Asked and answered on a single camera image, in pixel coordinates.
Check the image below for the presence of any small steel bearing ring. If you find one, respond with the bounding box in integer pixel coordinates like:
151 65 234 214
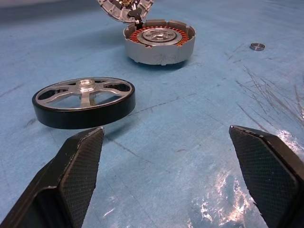
249 42 266 51

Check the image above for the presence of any grey motor end cover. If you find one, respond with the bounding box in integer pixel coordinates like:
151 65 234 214
96 0 155 24

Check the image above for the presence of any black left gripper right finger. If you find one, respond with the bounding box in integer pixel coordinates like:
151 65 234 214
228 124 304 228

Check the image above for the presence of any grey motor stator housing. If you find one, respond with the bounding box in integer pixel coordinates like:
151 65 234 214
123 19 197 66

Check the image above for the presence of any black rimmed rotor wheel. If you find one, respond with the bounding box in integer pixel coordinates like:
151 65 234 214
32 76 136 130

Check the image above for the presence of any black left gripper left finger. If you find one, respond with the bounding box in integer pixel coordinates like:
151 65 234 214
0 126 105 228

